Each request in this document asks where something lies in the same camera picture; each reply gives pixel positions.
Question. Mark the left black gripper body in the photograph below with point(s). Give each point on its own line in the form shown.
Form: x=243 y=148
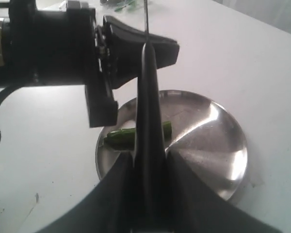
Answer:
x=64 y=47

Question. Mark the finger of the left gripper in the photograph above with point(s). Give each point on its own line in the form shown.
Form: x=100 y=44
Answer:
x=101 y=106
x=124 y=50

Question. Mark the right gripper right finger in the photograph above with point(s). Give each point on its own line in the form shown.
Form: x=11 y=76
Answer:
x=198 y=209

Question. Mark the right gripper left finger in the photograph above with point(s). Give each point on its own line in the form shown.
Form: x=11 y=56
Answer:
x=106 y=209

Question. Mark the green cucumber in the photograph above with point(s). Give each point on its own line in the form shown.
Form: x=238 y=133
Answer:
x=124 y=139

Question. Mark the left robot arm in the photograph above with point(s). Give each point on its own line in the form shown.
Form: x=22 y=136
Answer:
x=16 y=44

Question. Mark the round stainless steel plate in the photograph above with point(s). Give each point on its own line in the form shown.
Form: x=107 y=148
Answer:
x=209 y=138

